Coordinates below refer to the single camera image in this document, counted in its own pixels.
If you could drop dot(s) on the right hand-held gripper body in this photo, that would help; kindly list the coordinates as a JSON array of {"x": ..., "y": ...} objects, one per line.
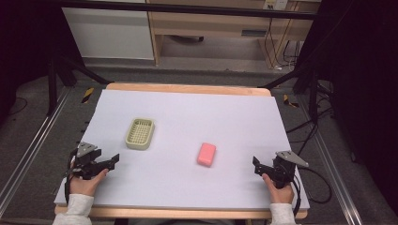
[{"x": 283, "y": 170}]

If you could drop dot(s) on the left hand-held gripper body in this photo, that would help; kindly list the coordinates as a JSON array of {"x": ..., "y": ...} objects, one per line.
[{"x": 88, "y": 162}]

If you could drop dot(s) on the person's right hand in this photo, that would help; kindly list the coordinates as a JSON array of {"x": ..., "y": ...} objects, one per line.
[{"x": 280, "y": 193}]

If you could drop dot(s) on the person's left hand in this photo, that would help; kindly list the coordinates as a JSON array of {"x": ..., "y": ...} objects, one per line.
[{"x": 84, "y": 186}]

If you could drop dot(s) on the pink soap bar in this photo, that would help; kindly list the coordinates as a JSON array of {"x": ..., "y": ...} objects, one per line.
[{"x": 206, "y": 154}]

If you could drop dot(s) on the yellow black tape strip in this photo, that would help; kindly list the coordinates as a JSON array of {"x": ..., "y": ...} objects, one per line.
[
  {"x": 290, "y": 102},
  {"x": 88, "y": 95}
]

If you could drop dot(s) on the white table mat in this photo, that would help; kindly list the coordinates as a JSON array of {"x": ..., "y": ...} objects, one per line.
[{"x": 187, "y": 125}]

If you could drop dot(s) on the black metal stand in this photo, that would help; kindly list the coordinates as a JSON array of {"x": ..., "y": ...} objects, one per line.
[
  {"x": 313, "y": 93},
  {"x": 52, "y": 90}
]

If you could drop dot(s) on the wooden table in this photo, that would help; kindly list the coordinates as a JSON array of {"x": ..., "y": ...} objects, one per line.
[{"x": 187, "y": 88}]

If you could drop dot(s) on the black curtain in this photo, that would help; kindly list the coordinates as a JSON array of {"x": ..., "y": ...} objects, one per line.
[
  {"x": 366, "y": 78},
  {"x": 28, "y": 40}
]

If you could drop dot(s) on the white cabinet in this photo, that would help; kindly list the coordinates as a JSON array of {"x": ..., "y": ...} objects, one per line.
[{"x": 109, "y": 34}]

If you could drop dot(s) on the wooden desk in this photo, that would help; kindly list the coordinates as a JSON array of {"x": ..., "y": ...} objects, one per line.
[{"x": 212, "y": 26}]

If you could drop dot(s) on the metal floor rail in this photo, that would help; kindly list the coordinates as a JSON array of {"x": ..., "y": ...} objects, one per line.
[
  {"x": 34, "y": 146},
  {"x": 334, "y": 175}
]

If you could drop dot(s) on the white wall socket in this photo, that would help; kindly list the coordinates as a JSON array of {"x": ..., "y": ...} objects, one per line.
[{"x": 275, "y": 4}]

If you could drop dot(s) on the black frame bar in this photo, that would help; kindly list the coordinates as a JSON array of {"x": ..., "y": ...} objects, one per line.
[{"x": 187, "y": 8}]

